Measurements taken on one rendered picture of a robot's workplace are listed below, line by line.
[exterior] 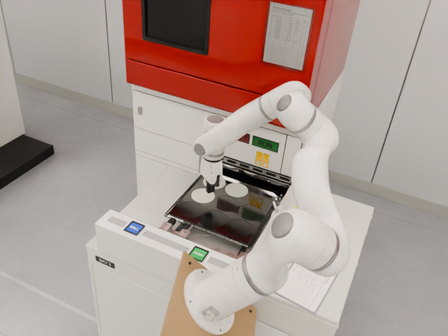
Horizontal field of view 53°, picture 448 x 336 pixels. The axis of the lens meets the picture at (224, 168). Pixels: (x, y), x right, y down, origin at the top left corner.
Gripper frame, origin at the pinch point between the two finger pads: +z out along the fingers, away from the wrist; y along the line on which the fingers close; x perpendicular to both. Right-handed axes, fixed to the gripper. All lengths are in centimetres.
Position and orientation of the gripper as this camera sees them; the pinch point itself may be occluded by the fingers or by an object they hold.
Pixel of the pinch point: (210, 187)
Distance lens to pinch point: 183.0
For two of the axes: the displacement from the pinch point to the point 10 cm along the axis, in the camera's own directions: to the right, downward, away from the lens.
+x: 8.5, -2.5, 4.6
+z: -0.7, 8.2, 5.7
